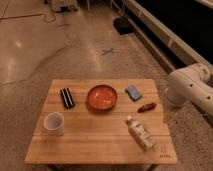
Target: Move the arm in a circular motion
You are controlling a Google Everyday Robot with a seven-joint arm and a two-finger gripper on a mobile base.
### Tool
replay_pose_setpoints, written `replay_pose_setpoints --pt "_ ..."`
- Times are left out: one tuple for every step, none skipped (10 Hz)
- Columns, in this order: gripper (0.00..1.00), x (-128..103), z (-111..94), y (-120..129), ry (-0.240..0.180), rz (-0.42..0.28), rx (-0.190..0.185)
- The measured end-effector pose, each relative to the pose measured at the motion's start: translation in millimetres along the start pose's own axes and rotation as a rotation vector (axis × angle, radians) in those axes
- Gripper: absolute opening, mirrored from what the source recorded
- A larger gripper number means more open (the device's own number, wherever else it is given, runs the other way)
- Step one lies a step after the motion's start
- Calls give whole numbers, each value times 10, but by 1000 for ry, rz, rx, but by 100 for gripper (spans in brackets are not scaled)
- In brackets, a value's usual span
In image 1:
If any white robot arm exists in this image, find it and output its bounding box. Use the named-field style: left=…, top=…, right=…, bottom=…
left=166, top=63, right=213, bottom=117

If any orange bowl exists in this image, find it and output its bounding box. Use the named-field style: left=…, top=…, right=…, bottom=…
left=86, top=85, right=118, bottom=110

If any blue sponge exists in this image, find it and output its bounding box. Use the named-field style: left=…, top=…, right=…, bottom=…
left=125, top=85, right=142, bottom=101

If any wooden table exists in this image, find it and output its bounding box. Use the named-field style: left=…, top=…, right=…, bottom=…
left=25, top=79, right=177, bottom=164

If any red chili pepper toy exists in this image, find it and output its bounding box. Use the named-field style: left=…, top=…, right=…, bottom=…
left=137, top=102, right=156, bottom=113

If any white plastic bottle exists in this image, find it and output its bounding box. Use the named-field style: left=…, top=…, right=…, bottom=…
left=126, top=116, right=155, bottom=151

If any black object on floor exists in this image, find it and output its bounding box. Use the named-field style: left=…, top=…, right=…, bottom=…
left=113, top=17, right=133, bottom=35

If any white cup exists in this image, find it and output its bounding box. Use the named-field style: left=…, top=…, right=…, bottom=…
left=43, top=112, right=64, bottom=135

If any white machine base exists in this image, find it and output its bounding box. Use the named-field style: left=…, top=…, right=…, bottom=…
left=43, top=0, right=77, bottom=13

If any long white rail frame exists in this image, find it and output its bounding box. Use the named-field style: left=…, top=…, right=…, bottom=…
left=109, top=0, right=213, bottom=74

